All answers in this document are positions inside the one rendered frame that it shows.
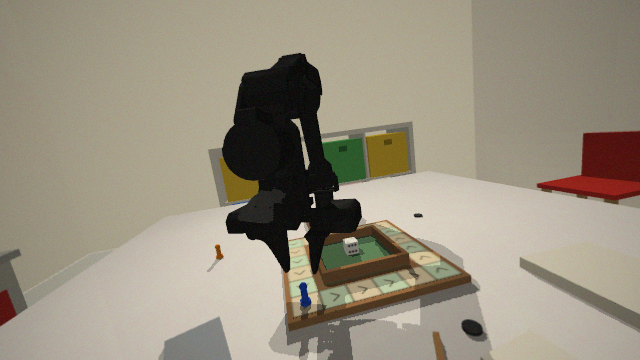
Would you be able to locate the orange game pawn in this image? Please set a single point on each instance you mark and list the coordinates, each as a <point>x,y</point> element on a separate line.
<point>218,250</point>

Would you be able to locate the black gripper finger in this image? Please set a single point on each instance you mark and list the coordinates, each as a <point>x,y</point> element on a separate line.
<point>316,241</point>
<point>281,252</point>

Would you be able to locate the square wooden board game track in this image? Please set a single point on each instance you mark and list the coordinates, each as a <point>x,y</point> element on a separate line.
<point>373,302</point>

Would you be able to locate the blue pawn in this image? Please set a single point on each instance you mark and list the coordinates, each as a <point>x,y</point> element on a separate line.
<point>305,300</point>

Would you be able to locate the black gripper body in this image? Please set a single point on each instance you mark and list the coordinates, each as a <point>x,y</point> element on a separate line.
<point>338,216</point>

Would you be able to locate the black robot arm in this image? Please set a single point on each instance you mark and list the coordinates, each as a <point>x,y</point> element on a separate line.
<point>264,140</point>

